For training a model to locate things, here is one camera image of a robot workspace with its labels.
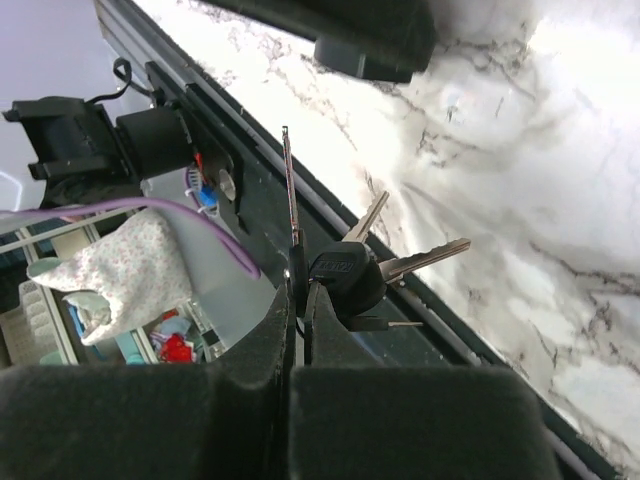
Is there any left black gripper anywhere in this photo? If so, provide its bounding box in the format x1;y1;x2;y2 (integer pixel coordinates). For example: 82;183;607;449
213;0;438;84

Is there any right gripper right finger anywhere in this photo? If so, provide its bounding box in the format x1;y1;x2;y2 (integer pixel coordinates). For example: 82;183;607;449
292;285;560;479

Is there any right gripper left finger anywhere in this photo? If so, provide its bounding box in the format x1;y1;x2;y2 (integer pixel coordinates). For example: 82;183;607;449
1;289;293;479

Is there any black key bunch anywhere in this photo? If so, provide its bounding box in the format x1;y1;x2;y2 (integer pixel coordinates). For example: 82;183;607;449
281;126;471;331

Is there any floral cloth bag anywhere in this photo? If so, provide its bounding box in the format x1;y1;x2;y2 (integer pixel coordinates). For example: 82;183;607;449
27;209;193;346

